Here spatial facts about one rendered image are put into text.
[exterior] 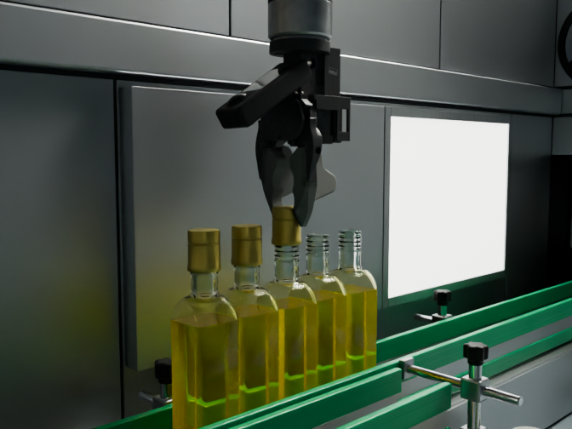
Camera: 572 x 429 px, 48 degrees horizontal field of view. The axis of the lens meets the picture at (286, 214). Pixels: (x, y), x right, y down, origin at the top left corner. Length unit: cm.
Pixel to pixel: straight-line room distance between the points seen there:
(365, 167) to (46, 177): 51
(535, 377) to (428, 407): 45
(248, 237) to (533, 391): 67
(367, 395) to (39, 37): 55
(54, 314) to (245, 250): 23
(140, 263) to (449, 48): 77
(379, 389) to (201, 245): 31
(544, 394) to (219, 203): 70
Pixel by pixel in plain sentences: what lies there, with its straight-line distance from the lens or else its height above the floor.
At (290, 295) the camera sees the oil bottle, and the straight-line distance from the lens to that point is 75.
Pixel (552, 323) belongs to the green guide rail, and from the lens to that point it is 130.
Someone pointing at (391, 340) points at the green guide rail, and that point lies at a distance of 101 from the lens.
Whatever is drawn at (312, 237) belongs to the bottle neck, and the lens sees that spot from 80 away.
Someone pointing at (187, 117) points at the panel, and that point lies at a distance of 82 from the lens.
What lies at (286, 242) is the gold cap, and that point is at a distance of 75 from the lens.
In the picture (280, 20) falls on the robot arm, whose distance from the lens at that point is 76.
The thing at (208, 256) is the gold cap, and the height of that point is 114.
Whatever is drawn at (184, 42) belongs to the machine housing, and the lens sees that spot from 84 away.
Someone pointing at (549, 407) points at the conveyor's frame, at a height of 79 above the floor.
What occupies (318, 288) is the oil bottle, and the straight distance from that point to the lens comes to 79.
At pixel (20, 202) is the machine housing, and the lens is 76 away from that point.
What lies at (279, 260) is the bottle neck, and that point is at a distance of 76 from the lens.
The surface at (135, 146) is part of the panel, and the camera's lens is 78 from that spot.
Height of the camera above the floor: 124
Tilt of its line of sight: 5 degrees down
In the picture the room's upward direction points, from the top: straight up
